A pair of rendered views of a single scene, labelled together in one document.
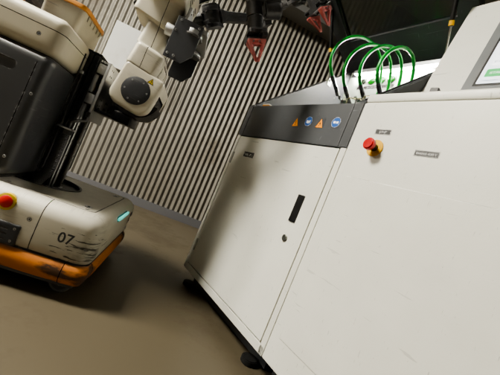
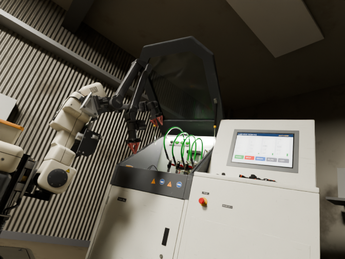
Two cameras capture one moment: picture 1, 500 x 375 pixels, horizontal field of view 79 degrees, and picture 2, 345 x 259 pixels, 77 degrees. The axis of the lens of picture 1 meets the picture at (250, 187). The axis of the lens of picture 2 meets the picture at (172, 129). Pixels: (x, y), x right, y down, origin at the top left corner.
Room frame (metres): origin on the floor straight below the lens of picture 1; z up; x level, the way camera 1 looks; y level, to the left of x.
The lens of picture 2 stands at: (-0.29, 0.52, 0.69)
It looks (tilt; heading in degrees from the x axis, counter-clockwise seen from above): 20 degrees up; 337
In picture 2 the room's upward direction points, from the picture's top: 14 degrees clockwise
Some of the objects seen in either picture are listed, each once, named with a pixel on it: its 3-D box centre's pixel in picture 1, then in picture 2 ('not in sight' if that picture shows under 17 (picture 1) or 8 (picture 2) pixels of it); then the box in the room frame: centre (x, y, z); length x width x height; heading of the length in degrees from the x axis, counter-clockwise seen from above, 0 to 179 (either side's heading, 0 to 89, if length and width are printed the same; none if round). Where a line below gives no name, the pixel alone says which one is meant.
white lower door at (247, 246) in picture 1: (248, 216); (130, 243); (1.26, -0.04, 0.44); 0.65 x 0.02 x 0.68; 35
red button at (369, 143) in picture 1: (371, 145); (202, 201); (0.88, -0.28, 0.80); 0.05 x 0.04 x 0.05; 35
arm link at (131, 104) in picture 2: not in sight; (138, 91); (1.07, 0.26, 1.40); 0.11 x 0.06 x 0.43; 12
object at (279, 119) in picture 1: (290, 124); (149, 181); (1.27, -0.06, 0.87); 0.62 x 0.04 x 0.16; 35
